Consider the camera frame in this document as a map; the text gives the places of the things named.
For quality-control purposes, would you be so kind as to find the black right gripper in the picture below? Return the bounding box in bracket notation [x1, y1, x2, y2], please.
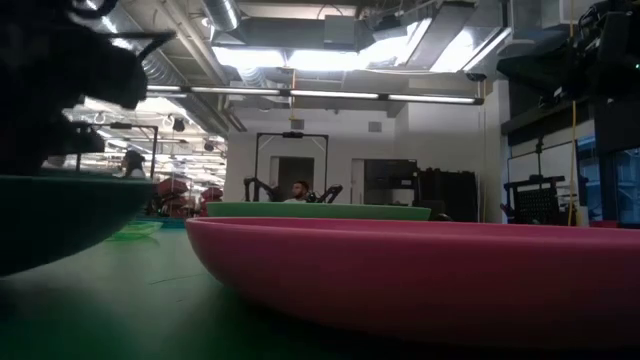
[496, 0, 640, 101]

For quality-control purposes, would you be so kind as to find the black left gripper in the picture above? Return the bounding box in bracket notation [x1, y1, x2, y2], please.
[0, 0, 149, 176]

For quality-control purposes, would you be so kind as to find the dark green plastic plate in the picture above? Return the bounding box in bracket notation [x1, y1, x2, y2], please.
[0, 173, 155, 277]

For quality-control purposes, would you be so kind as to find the clear green plastic plate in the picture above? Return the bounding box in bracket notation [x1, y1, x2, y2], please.
[106, 219, 165, 242]

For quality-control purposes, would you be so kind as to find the blue plastic plate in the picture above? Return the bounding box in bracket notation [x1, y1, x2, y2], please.
[134, 215, 187, 230]

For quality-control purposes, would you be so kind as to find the pink plastic plate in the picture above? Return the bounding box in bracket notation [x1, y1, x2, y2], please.
[184, 216, 640, 349]

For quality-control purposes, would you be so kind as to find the white whiteboard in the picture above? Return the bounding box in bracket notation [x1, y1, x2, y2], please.
[506, 140, 577, 211]

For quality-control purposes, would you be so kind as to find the person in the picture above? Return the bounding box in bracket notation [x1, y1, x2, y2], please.
[283, 180, 311, 204]
[113, 149, 147, 180]

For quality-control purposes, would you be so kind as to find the black perforated cart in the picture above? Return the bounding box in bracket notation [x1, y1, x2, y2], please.
[501, 135, 569, 227]

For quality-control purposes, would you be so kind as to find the black cabinet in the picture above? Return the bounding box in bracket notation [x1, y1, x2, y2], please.
[417, 168, 479, 223]

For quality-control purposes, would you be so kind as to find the red robot cover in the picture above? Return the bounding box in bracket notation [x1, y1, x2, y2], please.
[156, 177, 190, 197]

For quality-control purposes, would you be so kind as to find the long ceiling light bar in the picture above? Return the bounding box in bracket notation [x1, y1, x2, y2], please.
[146, 83, 485, 107]

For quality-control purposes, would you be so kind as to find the light green plastic plate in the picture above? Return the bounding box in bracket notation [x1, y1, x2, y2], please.
[206, 201, 432, 223]

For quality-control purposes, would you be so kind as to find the dark doorway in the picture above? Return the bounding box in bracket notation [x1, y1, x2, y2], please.
[277, 156, 316, 202]

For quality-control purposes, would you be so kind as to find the black gantry frame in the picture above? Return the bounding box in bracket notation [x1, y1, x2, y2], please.
[253, 131, 330, 203]
[74, 122, 160, 180]

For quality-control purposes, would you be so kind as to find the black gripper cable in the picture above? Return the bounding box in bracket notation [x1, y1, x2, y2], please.
[107, 31, 177, 62]

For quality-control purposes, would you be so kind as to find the dark wall panel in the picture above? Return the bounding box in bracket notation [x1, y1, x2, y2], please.
[363, 158, 419, 192]

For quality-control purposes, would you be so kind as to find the grey ceiling duct box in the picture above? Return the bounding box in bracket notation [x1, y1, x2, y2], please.
[323, 13, 362, 51]

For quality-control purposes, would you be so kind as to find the silver round air duct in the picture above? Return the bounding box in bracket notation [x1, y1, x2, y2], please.
[201, 0, 242, 33]

